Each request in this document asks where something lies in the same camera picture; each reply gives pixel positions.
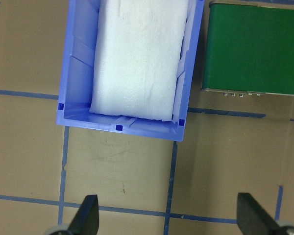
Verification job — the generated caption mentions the green conveyor belt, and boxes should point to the green conveyor belt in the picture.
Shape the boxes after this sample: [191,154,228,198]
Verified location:
[202,0,294,96]

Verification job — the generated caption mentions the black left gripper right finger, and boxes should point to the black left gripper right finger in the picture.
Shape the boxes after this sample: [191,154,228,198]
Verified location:
[236,192,284,235]

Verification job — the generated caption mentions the blue left plastic bin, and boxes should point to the blue left plastic bin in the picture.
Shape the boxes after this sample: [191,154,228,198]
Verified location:
[56,0,204,141]

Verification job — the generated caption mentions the white foam pad left bin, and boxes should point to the white foam pad left bin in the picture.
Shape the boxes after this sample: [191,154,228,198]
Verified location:
[90,0,189,121]

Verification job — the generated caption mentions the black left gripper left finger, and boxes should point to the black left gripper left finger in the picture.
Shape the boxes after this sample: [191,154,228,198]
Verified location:
[68,195,99,235]

